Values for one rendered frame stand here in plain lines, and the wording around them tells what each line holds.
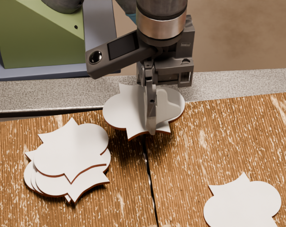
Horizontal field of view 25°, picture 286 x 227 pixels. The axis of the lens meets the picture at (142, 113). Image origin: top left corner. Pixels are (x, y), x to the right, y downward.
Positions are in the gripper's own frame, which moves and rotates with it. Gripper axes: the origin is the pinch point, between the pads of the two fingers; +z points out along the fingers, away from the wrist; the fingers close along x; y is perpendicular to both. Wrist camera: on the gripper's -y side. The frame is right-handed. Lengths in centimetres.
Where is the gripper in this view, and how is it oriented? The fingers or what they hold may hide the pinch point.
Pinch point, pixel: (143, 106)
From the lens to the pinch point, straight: 115.1
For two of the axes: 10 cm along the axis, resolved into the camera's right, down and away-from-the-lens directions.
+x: -1.5, -7.8, 6.0
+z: -0.2, 6.1, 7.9
